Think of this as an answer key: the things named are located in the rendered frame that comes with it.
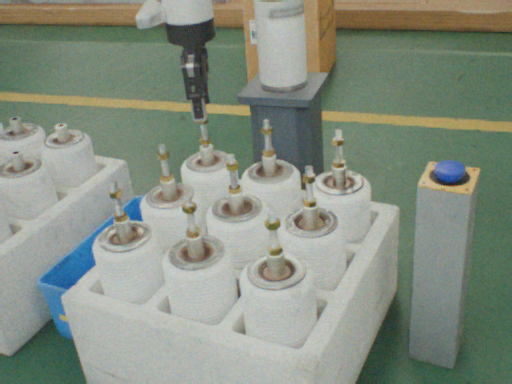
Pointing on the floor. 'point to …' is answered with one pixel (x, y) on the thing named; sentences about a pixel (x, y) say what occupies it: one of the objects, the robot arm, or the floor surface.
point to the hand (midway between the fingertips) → (200, 104)
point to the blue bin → (76, 269)
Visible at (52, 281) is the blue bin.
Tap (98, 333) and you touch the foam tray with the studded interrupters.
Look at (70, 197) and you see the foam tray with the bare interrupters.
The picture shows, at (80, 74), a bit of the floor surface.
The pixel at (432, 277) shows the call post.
